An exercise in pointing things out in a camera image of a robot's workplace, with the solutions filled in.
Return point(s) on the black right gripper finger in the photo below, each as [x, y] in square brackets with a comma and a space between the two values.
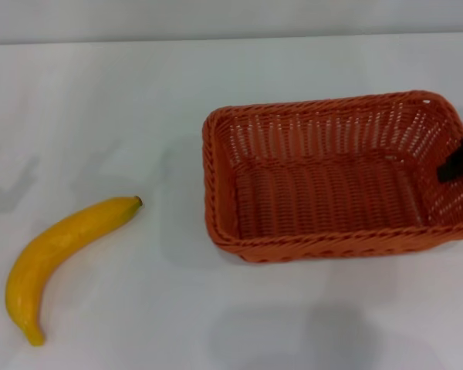
[460, 160]

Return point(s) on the orange woven plastic basket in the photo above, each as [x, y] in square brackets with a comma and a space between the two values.
[324, 192]

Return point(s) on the yellow banana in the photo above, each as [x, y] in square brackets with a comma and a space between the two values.
[50, 254]

